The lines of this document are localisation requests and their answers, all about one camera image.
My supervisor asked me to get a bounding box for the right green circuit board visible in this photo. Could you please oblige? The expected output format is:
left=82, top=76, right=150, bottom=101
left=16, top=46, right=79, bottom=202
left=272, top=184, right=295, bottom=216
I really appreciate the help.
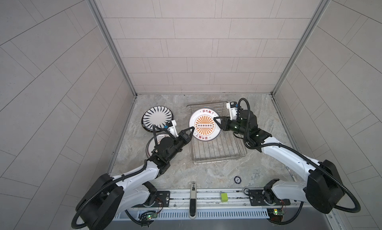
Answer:
left=267, top=208, right=285, bottom=223

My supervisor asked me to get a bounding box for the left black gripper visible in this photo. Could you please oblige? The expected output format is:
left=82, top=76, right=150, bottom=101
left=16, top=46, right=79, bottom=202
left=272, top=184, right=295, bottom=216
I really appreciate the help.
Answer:
left=164, top=127, right=194, bottom=162

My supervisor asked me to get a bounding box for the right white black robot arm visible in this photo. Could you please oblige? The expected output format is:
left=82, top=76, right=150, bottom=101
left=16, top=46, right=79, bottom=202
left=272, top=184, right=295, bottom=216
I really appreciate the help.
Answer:
left=214, top=110, right=361, bottom=214

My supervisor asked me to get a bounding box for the yellow tipped pen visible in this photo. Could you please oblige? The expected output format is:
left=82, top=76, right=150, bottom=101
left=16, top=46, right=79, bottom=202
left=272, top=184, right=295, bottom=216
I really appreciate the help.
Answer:
left=286, top=167, right=295, bottom=181

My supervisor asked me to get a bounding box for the blue striped white plate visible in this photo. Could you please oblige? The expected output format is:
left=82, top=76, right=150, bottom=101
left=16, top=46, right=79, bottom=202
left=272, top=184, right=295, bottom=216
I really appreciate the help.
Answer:
left=141, top=106, right=174, bottom=132

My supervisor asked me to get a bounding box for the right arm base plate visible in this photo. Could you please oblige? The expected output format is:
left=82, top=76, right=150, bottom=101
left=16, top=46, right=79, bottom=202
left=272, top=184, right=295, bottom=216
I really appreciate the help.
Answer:
left=243, top=189, right=290, bottom=206

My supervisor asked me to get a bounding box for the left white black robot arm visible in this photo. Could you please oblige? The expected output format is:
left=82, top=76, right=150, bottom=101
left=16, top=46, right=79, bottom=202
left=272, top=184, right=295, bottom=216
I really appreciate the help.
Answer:
left=71, top=126, right=195, bottom=230

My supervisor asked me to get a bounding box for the green cube block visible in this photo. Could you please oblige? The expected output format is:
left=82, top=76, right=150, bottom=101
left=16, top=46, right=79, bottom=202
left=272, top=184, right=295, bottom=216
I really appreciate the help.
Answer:
left=220, top=193, right=228, bottom=203

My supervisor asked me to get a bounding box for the aluminium front rail frame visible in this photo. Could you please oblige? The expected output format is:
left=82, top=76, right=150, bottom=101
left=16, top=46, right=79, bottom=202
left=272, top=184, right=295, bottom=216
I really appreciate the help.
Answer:
left=113, top=186, right=344, bottom=230

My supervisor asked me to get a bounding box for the left green circuit board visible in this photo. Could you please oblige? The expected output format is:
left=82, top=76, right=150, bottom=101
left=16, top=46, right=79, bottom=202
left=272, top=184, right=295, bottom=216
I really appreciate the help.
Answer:
left=139, top=211, right=157, bottom=222

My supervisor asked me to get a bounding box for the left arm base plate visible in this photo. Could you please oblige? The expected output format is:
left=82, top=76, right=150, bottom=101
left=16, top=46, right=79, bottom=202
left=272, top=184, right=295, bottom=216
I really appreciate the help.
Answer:
left=145, top=191, right=171, bottom=208

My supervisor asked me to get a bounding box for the black silver handheld scanner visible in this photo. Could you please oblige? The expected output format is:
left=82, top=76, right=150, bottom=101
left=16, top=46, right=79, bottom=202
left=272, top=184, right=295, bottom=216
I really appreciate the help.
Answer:
left=189, top=182, right=197, bottom=219

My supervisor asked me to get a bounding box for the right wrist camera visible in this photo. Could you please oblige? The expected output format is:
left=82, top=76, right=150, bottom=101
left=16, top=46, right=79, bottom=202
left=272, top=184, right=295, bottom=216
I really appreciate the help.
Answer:
left=226, top=102, right=238, bottom=120

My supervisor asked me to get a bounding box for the metal wire dish rack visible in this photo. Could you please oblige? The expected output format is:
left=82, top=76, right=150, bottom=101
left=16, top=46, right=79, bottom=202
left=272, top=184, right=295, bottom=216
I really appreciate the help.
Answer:
left=187, top=102, right=247, bottom=164

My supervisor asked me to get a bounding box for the green circuit board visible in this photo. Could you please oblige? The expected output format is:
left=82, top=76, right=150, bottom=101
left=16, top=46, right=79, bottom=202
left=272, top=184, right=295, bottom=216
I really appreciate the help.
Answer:
left=267, top=208, right=285, bottom=223
left=139, top=211, right=157, bottom=222

